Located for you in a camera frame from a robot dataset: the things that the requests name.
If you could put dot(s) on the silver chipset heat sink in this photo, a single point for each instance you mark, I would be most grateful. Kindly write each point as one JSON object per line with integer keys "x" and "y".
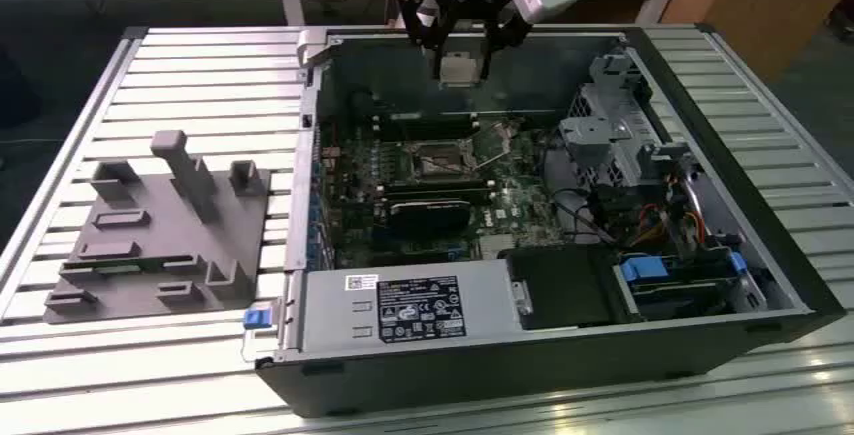
{"x": 497, "y": 245}

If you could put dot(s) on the wooden cabinet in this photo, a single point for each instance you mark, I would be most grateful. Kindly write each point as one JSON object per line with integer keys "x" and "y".
{"x": 768, "y": 5}

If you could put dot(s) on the grey metal drive cage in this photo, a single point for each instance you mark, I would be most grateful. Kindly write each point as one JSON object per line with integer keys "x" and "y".
{"x": 588, "y": 135}

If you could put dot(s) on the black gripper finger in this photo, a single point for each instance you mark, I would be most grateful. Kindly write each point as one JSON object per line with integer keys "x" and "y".
{"x": 417, "y": 20}
{"x": 514, "y": 30}

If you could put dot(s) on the blue plastic clip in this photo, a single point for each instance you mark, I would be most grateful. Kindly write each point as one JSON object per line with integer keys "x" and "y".
{"x": 736, "y": 261}

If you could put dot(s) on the green motherboard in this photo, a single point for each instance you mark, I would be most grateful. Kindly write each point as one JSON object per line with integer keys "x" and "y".
{"x": 521, "y": 190}

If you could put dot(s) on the graphics card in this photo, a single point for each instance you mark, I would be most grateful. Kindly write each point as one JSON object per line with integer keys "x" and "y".
{"x": 428, "y": 212}

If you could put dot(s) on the blue disk carrier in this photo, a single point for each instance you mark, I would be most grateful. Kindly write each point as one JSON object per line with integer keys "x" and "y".
{"x": 644, "y": 267}

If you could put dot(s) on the silver CPU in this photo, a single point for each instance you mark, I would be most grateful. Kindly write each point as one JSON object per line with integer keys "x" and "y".
{"x": 462, "y": 70}

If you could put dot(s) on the silver power supply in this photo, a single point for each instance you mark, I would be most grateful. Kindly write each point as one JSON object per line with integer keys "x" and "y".
{"x": 334, "y": 305}

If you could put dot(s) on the blue case latch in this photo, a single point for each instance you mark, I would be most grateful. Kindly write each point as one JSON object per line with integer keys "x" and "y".
{"x": 261, "y": 317}

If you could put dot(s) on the grey parts rack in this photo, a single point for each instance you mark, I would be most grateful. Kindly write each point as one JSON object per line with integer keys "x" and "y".
{"x": 154, "y": 235}

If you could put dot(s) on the silver CPU socket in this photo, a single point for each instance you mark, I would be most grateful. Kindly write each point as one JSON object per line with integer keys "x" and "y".
{"x": 437, "y": 165}

